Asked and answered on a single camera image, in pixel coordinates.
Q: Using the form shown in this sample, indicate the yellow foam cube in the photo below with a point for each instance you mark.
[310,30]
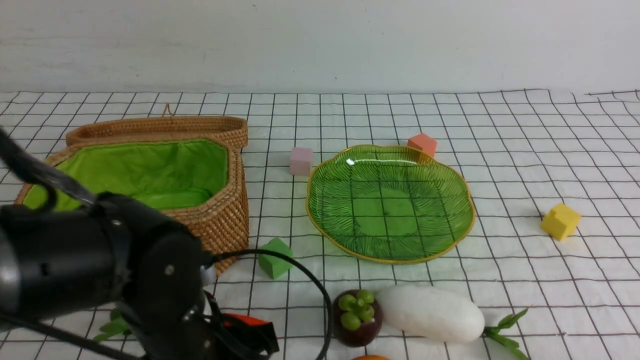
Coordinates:
[560,222]

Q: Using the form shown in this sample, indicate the white checkered tablecloth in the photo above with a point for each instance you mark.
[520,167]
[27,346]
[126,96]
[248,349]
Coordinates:
[522,152]

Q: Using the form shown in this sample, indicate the orange toy carrot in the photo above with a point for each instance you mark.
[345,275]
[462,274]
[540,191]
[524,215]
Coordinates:
[117,326]

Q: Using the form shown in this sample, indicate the woven rattan basket lid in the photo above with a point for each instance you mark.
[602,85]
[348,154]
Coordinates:
[232,130]

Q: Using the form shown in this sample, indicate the orange foam cube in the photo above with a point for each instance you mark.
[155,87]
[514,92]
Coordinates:
[423,143]

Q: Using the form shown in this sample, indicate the orange yellow toy mango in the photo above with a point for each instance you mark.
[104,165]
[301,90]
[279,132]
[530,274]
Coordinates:
[371,357]

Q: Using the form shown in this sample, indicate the green glass leaf plate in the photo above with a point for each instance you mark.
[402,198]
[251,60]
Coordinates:
[389,204]

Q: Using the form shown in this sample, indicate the green foam cube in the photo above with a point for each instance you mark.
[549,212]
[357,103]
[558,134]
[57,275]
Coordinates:
[273,266]

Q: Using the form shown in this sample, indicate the white toy radish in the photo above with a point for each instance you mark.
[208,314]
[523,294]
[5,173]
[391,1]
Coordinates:
[438,314]

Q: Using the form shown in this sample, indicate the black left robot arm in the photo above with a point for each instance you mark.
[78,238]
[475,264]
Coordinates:
[148,264]

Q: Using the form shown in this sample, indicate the purple toy mangosteen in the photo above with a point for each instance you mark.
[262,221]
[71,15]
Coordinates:
[357,317]

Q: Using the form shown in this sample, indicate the woven rattan basket green lining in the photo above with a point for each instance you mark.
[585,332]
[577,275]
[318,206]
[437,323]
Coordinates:
[196,179]

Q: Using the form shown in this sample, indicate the pink foam cube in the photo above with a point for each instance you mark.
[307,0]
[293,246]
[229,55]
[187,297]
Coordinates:
[301,161]

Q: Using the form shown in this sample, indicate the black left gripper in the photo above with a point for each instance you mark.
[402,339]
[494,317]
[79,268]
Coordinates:
[200,332]

